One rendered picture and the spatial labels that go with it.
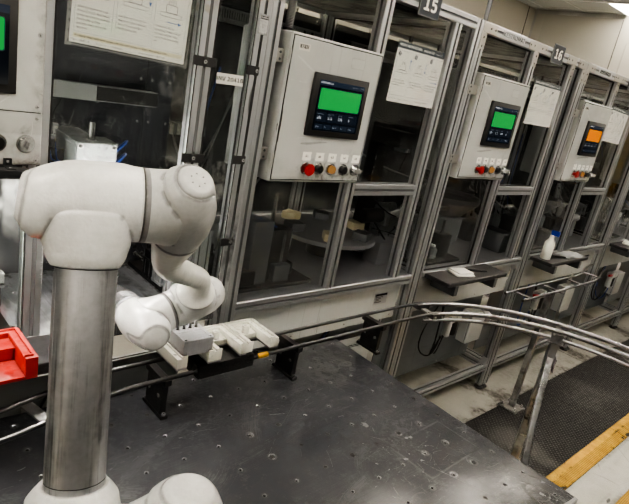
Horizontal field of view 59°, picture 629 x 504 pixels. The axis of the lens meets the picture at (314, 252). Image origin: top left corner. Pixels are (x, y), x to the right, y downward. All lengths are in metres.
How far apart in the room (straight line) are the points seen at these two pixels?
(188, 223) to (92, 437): 0.39
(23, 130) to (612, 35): 8.95
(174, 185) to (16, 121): 0.58
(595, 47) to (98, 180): 9.16
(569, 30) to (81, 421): 9.50
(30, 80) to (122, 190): 0.55
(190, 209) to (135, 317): 0.57
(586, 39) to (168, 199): 9.16
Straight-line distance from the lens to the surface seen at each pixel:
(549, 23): 10.17
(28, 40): 1.45
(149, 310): 1.49
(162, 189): 0.98
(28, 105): 1.46
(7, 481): 1.57
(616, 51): 9.66
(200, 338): 1.65
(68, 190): 0.96
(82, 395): 1.02
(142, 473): 1.57
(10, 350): 1.53
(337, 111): 1.93
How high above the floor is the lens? 1.70
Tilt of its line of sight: 18 degrees down
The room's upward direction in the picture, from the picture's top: 11 degrees clockwise
